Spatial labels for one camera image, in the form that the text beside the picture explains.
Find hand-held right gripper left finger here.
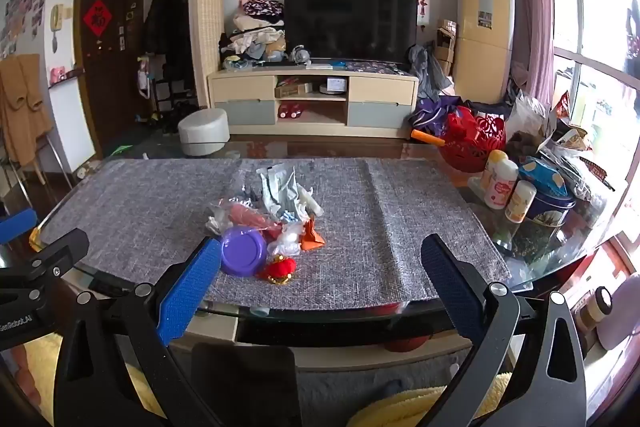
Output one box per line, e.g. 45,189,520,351
54,234,223,427

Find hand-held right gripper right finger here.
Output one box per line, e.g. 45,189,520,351
420,233,588,427

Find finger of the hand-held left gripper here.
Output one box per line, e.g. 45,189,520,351
0,208,40,249
0,228,91,293

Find pink cylinder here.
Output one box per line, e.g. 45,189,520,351
227,202,272,229

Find white green plastic packet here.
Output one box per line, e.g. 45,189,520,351
256,164,301,219

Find purple round lid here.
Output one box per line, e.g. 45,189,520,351
220,227,268,278

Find clear plastic wrapper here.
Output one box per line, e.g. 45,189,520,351
205,202,237,236

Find grey woven table mat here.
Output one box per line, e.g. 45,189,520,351
367,157,512,303
40,157,383,308

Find red plush ornament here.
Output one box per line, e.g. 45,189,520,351
257,254,298,284

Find white lotion bottle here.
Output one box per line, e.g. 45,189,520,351
482,149,520,210

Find black chair back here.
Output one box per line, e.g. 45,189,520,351
192,342,303,427

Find white board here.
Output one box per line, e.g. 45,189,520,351
47,82,97,172

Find tan hanging coat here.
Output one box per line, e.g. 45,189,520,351
0,53,53,168

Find blue round tin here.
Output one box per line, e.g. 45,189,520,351
517,157,578,233

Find orange folded paper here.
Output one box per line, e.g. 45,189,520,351
299,217,326,253

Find yellow fleece blanket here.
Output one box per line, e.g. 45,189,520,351
345,372,513,427

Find red plastic basket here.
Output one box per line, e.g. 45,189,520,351
437,107,508,172

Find orange stick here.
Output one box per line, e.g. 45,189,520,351
411,130,446,146

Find small white tube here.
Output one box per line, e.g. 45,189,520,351
300,193,325,216

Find white round stool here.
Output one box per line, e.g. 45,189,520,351
177,108,231,156

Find purple bag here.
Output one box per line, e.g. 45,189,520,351
409,97,473,135

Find brown wooden door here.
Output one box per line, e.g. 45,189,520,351
74,0,151,158

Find plastic bags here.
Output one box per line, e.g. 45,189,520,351
507,89,616,208

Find grey garment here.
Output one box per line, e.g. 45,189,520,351
406,43,453,100

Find beige television cabinet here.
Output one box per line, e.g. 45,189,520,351
207,62,420,138

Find red diamond door decoration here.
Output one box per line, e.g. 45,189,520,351
82,0,115,40

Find beige standing air conditioner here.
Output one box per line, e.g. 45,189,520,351
452,0,516,105

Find flat cardboard box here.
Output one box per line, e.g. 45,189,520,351
276,79,313,98

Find cardboard boxes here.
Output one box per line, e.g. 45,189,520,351
434,19,458,75

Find dark hanging coats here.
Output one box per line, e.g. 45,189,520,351
144,0,195,58

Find beige folding screen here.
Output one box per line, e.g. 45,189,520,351
187,0,225,110

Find pile of clothes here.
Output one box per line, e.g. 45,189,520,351
219,0,288,62

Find black television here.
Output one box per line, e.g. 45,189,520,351
284,0,418,64

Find window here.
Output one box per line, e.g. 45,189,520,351
542,0,640,248

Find wall photo collage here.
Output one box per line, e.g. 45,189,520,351
0,0,48,58

